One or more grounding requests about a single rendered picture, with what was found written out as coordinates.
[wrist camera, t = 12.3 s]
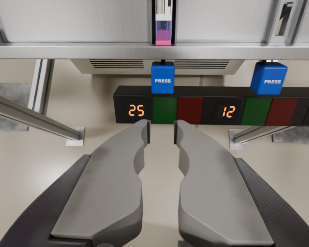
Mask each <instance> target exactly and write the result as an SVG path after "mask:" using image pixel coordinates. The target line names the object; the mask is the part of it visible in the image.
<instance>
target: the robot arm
mask: <svg viewBox="0 0 309 247"><path fill-rule="evenodd" d="M150 136H151V120H147V119H142V120H139V121H138V122H136V123H134V124H132V125H131V126H129V127H127V128H125V129H124V130H122V131H120V132H119V133H117V134H115V135H114V136H112V137H110V138H109V139H108V140H106V141H105V142H104V143H102V144H101V145H100V146H99V147H97V148H96V149H95V150H94V151H93V152H92V153H91V154H84V155H83V156H82V157H81V158H80V159H78V160H77V161H76V162H75V163H74V164H73V165H72V166H71V167H69V168H68V169H67V170H66V172H64V173H63V174H62V175H61V176H60V177H59V178H58V179H57V180H56V181H55V182H54V183H52V184H51V185H50V186H49V187H48V188H47V189H46V190H45V191H44V192H43V193H42V194H40V195H39V196H38V197H37V198H36V199H35V200H34V201H33V202H32V203H31V204H30V205H29V206H28V207H27V208H26V209H25V211H24V212H23V213H21V215H20V216H19V217H18V218H17V219H16V220H15V222H14V223H13V224H12V225H11V227H10V228H9V230H8V231H7V232H6V234H5V235H4V236H3V238H2V239H1V241H0V247H122V246H124V245H125V244H127V243H128V242H130V241H131V240H133V239H134V238H136V237H137V236H138V235H139V234H140V232H141V230H142V220H143V196H142V181H141V179H140V178H139V176H138V175H139V173H140V172H141V171H142V169H143V168H144V166H145V162H144V148H145V147H146V146H147V144H150ZM174 144H175V145H177V147H178V148H179V149H180V154H179V169H180V170H181V172H182V173H183V175H184V178H183V180H182V181H181V182H180V195H179V206H178V221H179V233H180V235H181V237H182V238H183V239H184V240H186V241H187V242H188V243H190V244H191V245H192V246H193V247H309V226H308V225H307V223H306V222H305V221H304V220H303V219H302V218H301V216H300V215H299V214H298V213H297V212H296V211H295V210H294V209H293V208H292V207H291V206H290V205H289V204H288V203H287V202H286V201H285V200H284V199H283V198H282V197H281V196H280V195H279V194H278V193H277V192H276V191H275V190H274V189H273V188H272V187H271V186H270V185H269V184H268V183H267V182H266V181H265V180H264V179H262V178H261V177H260V176H259V175H258V174H257V173H256V172H255V171H254V170H253V169H252V168H251V167H250V166H249V165H248V164H247V163H246V162H245V161H244V160H243V159H242V158H235V157H234V156H233V155H232V154H231V153H230V152H229V151H228V150H226V149H225V148H224V147H223V146H222V145H221V144H219V143H218V142H217V141H216V140H214V139H213V138H211V137H210V136H208V135H206V134H205V133H203V132H202V131H200V130H199V129H197V128H195V127H194V126H192V125H191V124H189V123H187V122H186V121H184V120H177V121H174Z"/></svg>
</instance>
